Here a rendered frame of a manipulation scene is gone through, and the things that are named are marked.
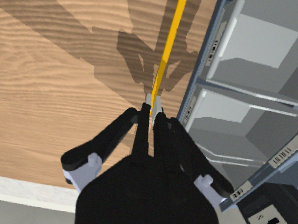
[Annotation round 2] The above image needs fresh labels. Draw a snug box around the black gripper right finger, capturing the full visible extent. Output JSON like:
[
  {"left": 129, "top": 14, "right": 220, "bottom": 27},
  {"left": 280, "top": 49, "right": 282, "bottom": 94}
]
[{"left": 152, "top": 96, "right": 234, "bottom": 209}]

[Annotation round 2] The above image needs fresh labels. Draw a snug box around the yellow bar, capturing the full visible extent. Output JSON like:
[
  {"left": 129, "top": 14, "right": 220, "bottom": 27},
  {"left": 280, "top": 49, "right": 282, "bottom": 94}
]
[{"left": 150, "top": 0, "right": 186, "bottom": 115}]

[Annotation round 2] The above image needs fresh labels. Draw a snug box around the grey open bin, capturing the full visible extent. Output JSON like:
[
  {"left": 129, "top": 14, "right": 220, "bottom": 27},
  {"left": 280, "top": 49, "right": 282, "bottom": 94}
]
[
  {"left": 199, "top": 0, "right": 298, "bottom": 106},
  {"left": 181, "top": 83, "right": 298, "bottom": 163},
  {"left": 199, "top": 147, "right": 264, "bottom": 190}
]

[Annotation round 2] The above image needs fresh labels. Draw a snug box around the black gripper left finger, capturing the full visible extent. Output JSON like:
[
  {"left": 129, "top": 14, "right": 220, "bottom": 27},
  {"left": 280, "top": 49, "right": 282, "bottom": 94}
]
[{"left": 61, "top": 93, "right": 151, "bottom": 199}]

